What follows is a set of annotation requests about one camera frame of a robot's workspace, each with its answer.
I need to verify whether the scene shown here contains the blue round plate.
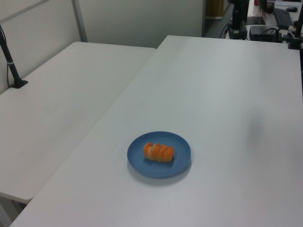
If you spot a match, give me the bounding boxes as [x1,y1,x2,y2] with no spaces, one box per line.
[127,131,192,179]

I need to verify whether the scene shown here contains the black camera pole with base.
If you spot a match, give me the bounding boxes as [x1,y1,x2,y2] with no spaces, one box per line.
[0,23,28,89]

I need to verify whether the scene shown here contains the black electronics box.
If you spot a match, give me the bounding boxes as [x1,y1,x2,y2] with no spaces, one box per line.
[249,25,283,43]

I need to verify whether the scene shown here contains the orange-brown bread roll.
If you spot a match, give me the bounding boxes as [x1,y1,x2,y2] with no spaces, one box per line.
[143,142,175,163]

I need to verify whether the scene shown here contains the black looped cable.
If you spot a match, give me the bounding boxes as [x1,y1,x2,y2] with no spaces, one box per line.
[221,23,230,39]

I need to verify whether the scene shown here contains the black keyboard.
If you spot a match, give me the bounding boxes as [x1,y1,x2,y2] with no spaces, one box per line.
[273,8,294,27]

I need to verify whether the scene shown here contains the wooden yellow door panel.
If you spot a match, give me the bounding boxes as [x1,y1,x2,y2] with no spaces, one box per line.
[205,0,228,18]

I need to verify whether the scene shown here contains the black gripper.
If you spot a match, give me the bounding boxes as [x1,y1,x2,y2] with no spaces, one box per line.
[227,0,249,40]

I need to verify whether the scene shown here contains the black clamp stand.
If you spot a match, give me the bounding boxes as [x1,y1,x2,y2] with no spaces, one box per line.
[282,20,303,51]

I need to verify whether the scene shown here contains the black flat pad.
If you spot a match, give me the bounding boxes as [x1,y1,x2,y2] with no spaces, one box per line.
[247,16,266,25]

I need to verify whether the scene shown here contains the white side table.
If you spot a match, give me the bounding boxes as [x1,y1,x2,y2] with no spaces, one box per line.
[0,41,157,204]

